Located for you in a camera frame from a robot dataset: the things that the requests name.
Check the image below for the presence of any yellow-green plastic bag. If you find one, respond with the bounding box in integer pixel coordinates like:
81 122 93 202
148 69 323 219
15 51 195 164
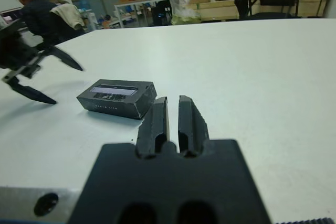
169 0 202 25

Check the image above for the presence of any beige jacket on chair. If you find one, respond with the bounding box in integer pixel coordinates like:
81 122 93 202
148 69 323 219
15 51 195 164
49 3 85 29

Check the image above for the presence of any open laptop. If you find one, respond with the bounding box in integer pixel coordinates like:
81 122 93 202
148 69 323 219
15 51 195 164
0 7 23 24

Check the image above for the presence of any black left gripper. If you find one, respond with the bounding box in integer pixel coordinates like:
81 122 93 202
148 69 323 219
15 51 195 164
0 34 85 105

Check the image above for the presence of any person in dark jacket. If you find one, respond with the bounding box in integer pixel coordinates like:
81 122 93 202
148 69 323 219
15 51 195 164
12 0 85 46

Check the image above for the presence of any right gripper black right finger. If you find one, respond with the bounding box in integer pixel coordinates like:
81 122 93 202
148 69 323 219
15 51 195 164
177 94 211 157

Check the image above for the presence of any black lid with silver stripe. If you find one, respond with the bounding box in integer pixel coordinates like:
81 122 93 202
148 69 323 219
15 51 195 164
76 79 158 120

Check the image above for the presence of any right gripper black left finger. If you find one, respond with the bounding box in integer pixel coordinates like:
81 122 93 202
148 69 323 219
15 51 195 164
135 97 170 159

